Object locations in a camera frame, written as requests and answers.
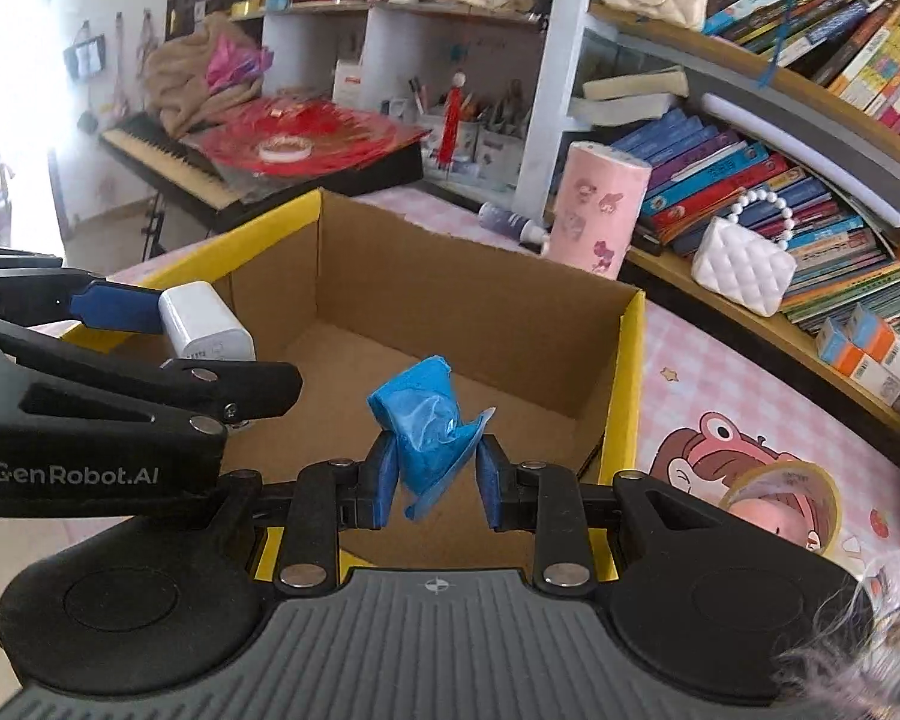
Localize yellow cardboard box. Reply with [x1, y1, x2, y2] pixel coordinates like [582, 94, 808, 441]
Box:
[59, 187, 649, 587]

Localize pink cartoon cylinder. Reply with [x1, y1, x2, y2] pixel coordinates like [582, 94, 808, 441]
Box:
[543, 142, 652, 280]

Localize white quilted handbag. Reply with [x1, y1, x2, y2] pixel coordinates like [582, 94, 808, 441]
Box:
[691, 188, 797, 319]

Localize white power adapter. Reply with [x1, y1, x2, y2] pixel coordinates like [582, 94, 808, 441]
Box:
[159, 281, 256, 362]

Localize orange blue box upper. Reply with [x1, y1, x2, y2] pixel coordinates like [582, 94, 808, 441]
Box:
[845, 302, 900, 380]

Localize blue plastic bag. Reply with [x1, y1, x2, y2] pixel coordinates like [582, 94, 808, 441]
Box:
[367, 356, 496, 522]

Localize orange blue box lower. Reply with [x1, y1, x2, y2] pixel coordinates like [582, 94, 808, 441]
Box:
[816, 319, 900, 406]

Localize small glue bottle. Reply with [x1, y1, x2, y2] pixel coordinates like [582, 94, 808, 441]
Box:
[478, 203, 549, 247]

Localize white tape ring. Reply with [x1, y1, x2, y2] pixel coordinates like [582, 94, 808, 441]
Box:
[256, 133, 315, 166]

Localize red figurine pen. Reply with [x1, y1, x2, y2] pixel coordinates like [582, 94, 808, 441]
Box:
[437, 71, 466, 171]

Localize white bookshelf unit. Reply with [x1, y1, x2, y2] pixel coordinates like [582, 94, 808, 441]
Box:
[224, 0, 900, 436]

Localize keyboard piano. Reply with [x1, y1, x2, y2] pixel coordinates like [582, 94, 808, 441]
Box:
[97, 112, 424, 232]

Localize pink chick plush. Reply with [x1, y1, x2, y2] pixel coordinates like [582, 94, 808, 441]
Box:
[728, 497, 821, 551]

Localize orange blue box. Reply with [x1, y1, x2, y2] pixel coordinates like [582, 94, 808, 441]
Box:
[845, 302, 900, 380]
[816, 319, 900, 406]

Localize row of leaning books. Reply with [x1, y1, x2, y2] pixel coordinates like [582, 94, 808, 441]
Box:
[611, 107, 900, 332]

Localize yellow tape roll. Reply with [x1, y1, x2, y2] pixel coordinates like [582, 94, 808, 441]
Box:
[720, 460, 842, 554]

